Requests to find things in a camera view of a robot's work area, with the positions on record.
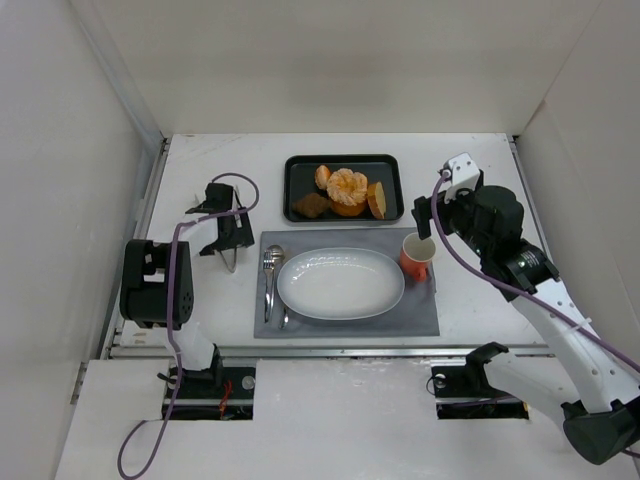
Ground metal tongs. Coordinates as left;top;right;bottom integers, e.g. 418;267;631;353
219;184;241;274

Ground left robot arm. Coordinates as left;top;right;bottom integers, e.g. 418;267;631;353
119;182;255;386

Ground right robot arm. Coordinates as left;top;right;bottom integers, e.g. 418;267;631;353
412;186;639;465

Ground sliced brown bread loaf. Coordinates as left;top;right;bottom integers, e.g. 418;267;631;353
367;182;387;220

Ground sesame twisted bread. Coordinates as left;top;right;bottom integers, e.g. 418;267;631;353
326;168;368;206

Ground orange cup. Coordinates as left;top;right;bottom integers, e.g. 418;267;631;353
399;233;436;283

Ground smooth orange round bun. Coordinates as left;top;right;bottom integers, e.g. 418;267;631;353
330;201;366;217

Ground silver fork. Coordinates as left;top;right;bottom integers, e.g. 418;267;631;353
268;257;289;330

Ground silver spoon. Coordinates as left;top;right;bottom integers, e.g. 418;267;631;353
263;245;285;323

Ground black rectangular tray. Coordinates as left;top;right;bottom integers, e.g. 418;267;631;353
283;154;405;224

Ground brown chocolate croissant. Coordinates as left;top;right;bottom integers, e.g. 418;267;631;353
292;193;331;219

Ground grey cloth placemat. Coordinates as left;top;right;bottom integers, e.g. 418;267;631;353
254;228;440;339

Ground small oval sesame roll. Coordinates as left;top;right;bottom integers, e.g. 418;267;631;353
314;165;331;190

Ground white oval plate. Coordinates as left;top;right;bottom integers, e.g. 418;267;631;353
279;247;405;321

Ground white front cover board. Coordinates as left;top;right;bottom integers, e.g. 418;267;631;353
57;360;637;479

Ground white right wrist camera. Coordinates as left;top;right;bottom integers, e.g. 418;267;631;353
441;152;481;203

